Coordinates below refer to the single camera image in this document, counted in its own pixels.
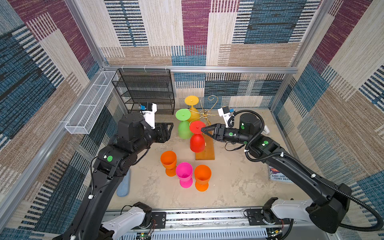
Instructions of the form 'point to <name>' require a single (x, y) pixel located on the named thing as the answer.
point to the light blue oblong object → (122, 189)
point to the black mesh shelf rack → (138, 85)
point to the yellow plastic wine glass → (193, 100)
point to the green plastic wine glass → (183, 115)
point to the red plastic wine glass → (197, 142)
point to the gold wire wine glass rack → (209, 152)
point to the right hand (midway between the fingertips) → (203, 134)
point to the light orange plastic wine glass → (169, 160)
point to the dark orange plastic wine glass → (202, 174)
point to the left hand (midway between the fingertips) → (168, 122)
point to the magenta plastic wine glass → (184, 171)
